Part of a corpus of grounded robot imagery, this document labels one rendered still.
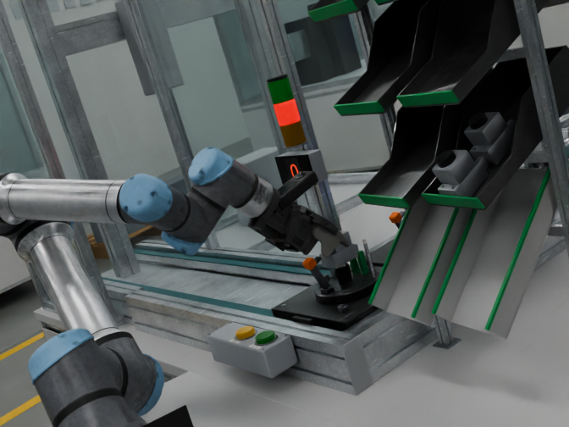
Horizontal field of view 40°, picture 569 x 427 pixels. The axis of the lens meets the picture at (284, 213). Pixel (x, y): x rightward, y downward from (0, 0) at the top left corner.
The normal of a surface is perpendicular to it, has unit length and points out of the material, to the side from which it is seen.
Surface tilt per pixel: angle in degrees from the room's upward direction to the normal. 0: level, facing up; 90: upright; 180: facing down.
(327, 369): 90
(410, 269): 45
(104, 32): 90
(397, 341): 90
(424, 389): 0
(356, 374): 90
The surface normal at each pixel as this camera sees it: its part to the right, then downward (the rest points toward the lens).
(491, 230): -0.80, -0.41
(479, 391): -0.28, -0.93
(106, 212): -0.38, 0.50
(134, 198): -0.40, -0.26
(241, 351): -0.75, 0.36
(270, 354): 0.60, 0.01
